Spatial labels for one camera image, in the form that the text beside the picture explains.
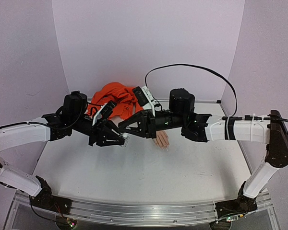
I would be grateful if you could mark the mannequin hand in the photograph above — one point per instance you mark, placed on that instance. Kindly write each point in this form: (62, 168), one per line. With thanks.
(161, 140)

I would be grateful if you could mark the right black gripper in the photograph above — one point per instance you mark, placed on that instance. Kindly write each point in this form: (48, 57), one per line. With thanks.
(149, 123)

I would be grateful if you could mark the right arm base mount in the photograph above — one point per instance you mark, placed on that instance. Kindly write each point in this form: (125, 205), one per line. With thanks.
(240, 203)

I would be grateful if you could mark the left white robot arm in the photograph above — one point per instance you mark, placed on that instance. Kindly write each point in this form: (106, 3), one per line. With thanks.
(50, 127)

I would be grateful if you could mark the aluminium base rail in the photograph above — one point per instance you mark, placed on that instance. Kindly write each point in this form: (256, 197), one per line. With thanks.
(76, 214)

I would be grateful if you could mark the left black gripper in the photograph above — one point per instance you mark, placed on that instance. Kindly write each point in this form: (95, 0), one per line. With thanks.
(100, 132)

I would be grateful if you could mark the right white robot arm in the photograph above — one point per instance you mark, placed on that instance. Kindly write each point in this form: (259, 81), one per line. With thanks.
(267, 129)

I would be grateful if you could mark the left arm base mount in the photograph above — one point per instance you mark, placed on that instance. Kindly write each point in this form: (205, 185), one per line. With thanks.
(47, 201)

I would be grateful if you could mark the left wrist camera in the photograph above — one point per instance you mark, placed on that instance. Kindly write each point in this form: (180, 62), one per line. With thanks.
(104, 112)

